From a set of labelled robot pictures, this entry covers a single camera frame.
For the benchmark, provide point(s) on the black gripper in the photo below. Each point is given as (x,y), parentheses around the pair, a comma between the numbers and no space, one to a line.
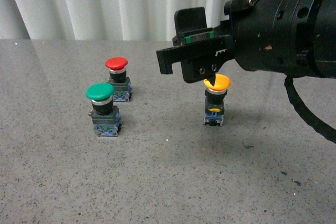
(273,35)

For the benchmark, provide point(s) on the yellow mushroom push button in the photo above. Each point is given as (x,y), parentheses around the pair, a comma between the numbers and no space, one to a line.
(214,100)

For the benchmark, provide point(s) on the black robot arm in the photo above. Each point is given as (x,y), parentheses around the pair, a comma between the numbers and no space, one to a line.
(323,34)

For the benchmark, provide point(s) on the red mushroom push button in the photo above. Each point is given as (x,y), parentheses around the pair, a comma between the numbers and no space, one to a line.
(119,79)

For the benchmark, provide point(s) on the green mushroom push button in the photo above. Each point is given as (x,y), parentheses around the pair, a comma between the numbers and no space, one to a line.
(105,115)

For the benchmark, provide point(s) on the white pleated curtain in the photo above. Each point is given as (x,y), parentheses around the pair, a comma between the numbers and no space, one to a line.
(99,19)

